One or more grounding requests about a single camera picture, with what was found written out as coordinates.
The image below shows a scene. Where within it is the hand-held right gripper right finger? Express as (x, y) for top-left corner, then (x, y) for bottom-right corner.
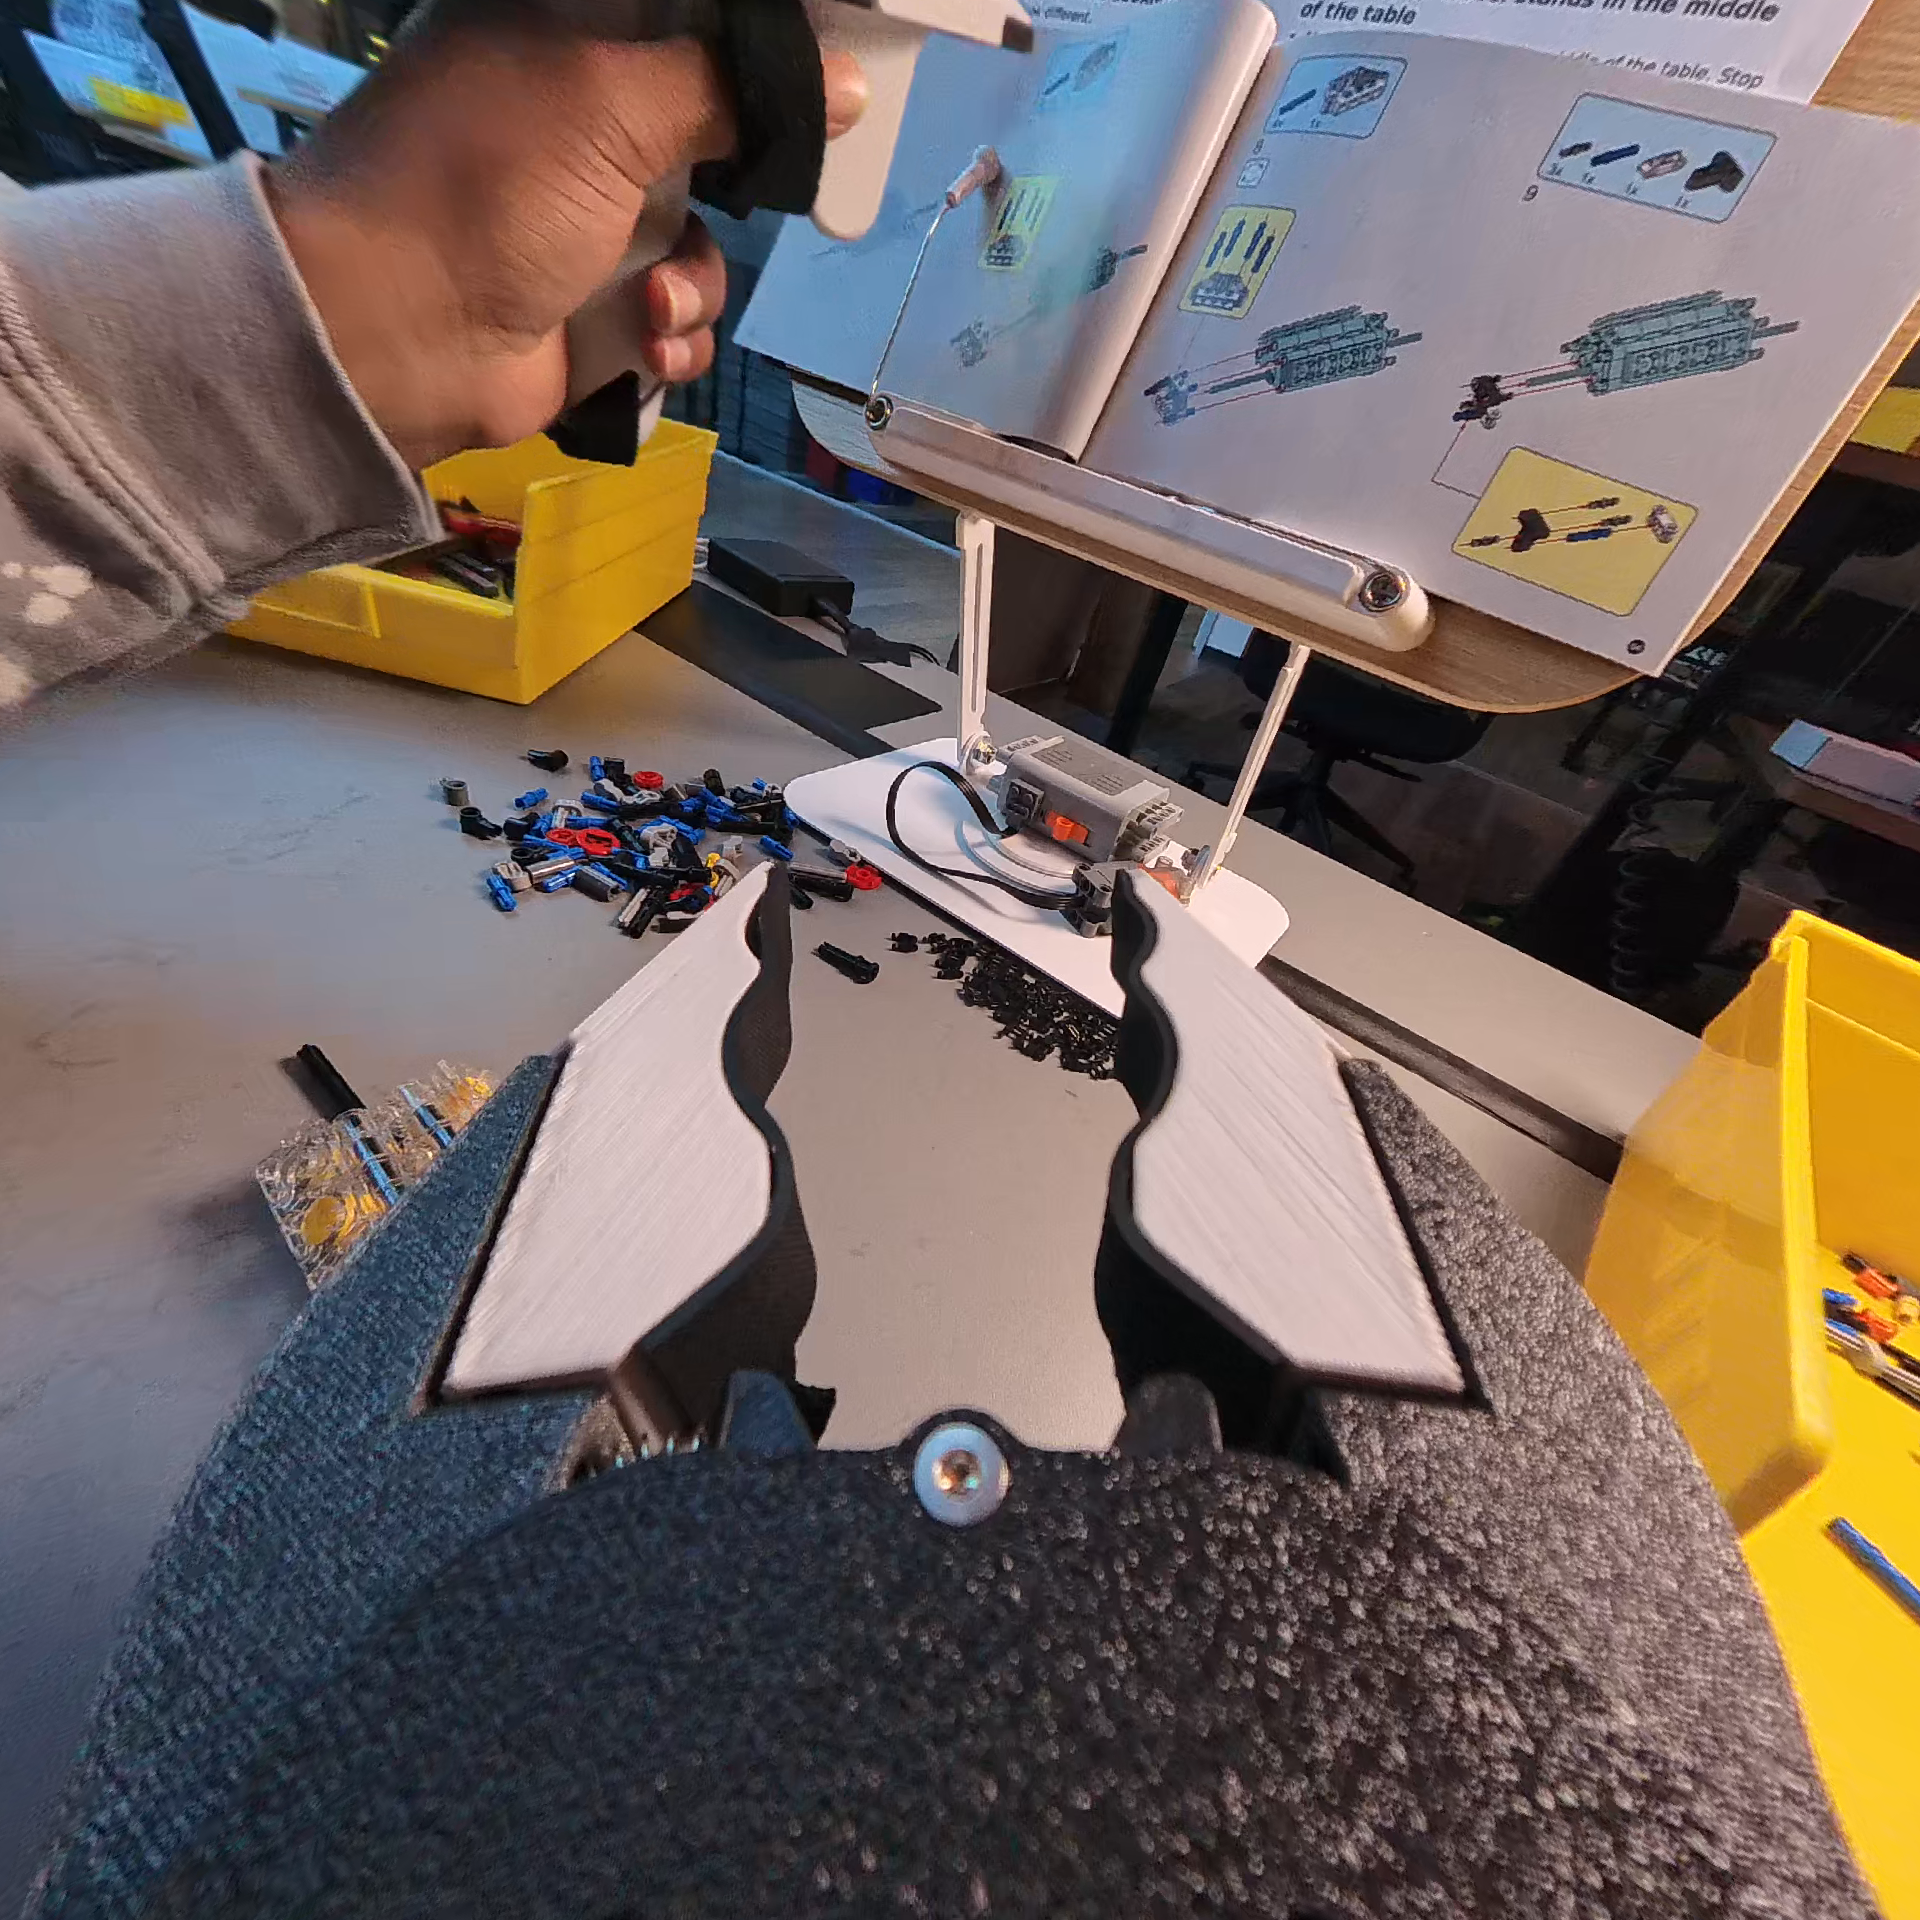
(1089, 866), (1481, 1482)

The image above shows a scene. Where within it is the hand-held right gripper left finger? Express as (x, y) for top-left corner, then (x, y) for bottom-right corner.
(439, 862), (822, 1452)

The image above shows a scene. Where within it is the clear engine block model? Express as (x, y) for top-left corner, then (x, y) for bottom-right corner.
(255, 1043), (496, 1292)

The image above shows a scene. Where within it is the yellow plastic bin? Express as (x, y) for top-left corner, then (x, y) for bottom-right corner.
(223, 417), (719, 707)
(1584, 910), (1920, 1920)

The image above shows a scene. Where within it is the instruction booklet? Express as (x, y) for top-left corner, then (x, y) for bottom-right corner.
(735, 0), (1920, 677)

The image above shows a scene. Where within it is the pile of blue black pins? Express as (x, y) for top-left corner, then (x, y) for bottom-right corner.
(1822, 1252), (1920, 1622)

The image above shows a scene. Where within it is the person's left forearm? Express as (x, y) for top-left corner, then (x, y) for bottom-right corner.
(0, 150), (444, 707)

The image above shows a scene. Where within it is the printed task sheet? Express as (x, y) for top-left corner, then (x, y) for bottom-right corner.
(1036, 0), (1876, 108)

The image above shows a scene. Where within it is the person's left hand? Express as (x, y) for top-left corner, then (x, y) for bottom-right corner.
(274, 0), (876, 471)

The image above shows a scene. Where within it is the pile of mixed building pieces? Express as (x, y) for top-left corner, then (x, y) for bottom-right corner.
(479, 747), (887, 939)

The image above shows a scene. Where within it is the grey toy motor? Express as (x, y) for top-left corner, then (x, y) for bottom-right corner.
(1071, 862), (1201, 939)

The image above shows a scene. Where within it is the grey battery box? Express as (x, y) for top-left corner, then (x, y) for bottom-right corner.
(997, 735), (1182, 876)

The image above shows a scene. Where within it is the black power adapter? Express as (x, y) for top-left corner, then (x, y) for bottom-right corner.
(704, 537), (860, 620)

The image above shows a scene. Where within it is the white book stand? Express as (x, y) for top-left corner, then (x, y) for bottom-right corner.
(730, 0), (1920, 1025)

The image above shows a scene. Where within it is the black office chair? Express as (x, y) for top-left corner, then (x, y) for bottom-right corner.
(1183, 630), (1489, 889)

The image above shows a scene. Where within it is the pile of red black beams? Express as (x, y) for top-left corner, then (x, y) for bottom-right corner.
(374, 503), (527, 602)

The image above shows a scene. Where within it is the pile of black chain links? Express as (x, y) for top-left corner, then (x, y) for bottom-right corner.
(887, 931), (1127, 1081)

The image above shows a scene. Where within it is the black adapter cable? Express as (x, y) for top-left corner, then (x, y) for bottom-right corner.
(808, 597), (943, 671)

